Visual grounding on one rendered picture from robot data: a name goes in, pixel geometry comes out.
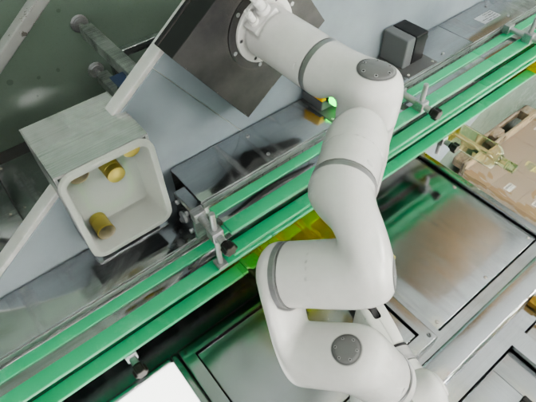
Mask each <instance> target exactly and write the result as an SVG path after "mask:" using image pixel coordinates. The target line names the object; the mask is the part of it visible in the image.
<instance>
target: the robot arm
mask: <svg viewBox="0 0 536 402"><path fill-rule="evenodd" d="M250 1H251V4H250V5H249V6H248V7H247V8H246V9H245V10H244V11H243V14H242V16H241V18H240V20H239V22H238V26H237V30H236V45H237V48H238V51H239V53H240V54H241V55H242V56H243V57H244V58H245V59H247V60H248V61H251V62H261V61H264V62H265V63H267V64H268V65H269V66H271V67H272V68H273V69H275V70H277V71H278V72H279V73H280V74H281V75H283V76H284V77H286V78H287V79H289V80H290V81H292V82H293V83H294V84H295V85H297V86H298V87H300V88H301V89H303V90H304V91H306V92H307V93H308V94H310V95H311V96H313V97H317V98H328V97H333V98H334V99H335V101H336V102H337V107H336V116H335V120H334V121H333V123H332V124H331V125H330V126H329V128H328V130H327V132H326V134H325V137H324V140H323V142H322V146H321V152H320V155H319V157H318V160H317V163H316V166H315V168H314V170H313V173H312V175H311V177H310V180H309V184H308V198H309V201H310V204H311V205H312V207H313V209H314V210H315V211H316V213H317V214H318V216H319V217H320V218H321V219H322V220H323V221H324V222H325V223H326V224H327V225H328V226H329V227H330V228H331V229H332V231H333V233H334V234H335V236H336V238H328V239H313V240H297V241H278V242H273V243H271V244H270V245H268V246H267V247H266V248H265V249H264V250H263V251H262V253H261V254H260V256H259V258H258V262H257V266H256V282H257V287H258V292H259V296H260V299H261V303H262V308H263V311H264V314H265V318H266V323H267V326H268V330H269V333H270V338H271V341H272V344H273V347H274V351H275V353H276V356H277V359H278V362H279V364H280V366H281V368H282V371H283V372H284V373H285V375H286V377H287V378H288V379H289V381H290V382H291V383H292V384H294V385H296V386H298V387H302V388H312V389H319V390H326V391H332V392H343V393H346V394H349V395H350V402H448V395H449V394H448V390H447V388H446V386H445V385H444V382H443V381H442V380H441V379H440V378H439V376H438V375H437V374H436V373H435V372H432V371H431V370H429V369H427V368H423V367H422V366H421V364H420V363H419V361H418V360H417V359H416V357H415V355H414V354H413V352H412V351H411V350H410V348H409V347H408V345H407V343H406V342H403V341H404V340H403V338H402V336H401V335H400V332H399V330H398V328H397V327H396V324H395V322H394V321H393V319H392V317H391V316H390V314H389V312H388V311H387V309H386V308H385V306H384V303H386V302H388V301H389V300H390V299H391V298H392V296H393V294H394V292H395V289H396V264H395V262H396V261H395V259H394V256H393V252H392V247H391V244H390V241H389V237H388V233H387V231H386V228H385V225H384V221H383V219H382V217H381V214H380V211H379V208H378V206H377V202H376V197H377V194H378V191H379V189H380V184H381V181H382V178H383V175H384V170H385V167H386V163H387V160H388V152H389V145H390V141H391V138H392V133H393V130H394V127H395V125H396V121H397V118H398V115H399V112H400V107H401V104H402V100H403V96H404V81H403V77H402V75H401V73H400V71H399V70H398V69H397V68H396V67H395V66H393V65H391V64H389V63H388V62H385V61H382V60H379V59H376V58H373V57H370V56H367V55H364V54H363V53H359V52H357V51H356V50H354V49H351V48H349V47H348V46H347V45H344V44H343V43H341V42H339V41H338V40H336V39H334V38H332V37H330V36H329V35H328V34H326V33H324V32H322V31H321V30H319V29H318V28H316V27H314V26H312V25H310V24H309V23H308V22H306V21H304V20H302V19H301V18H299V17H298V16H296V15H295V14H292V10H291V7H290V4H289V3H288V1H287V0H250ZM306 309H343V310H348V311H349V312H350V314H351V315H352V319H353V323H346V322H328V321H309V320H308V317H307V313H306Z"/></svg>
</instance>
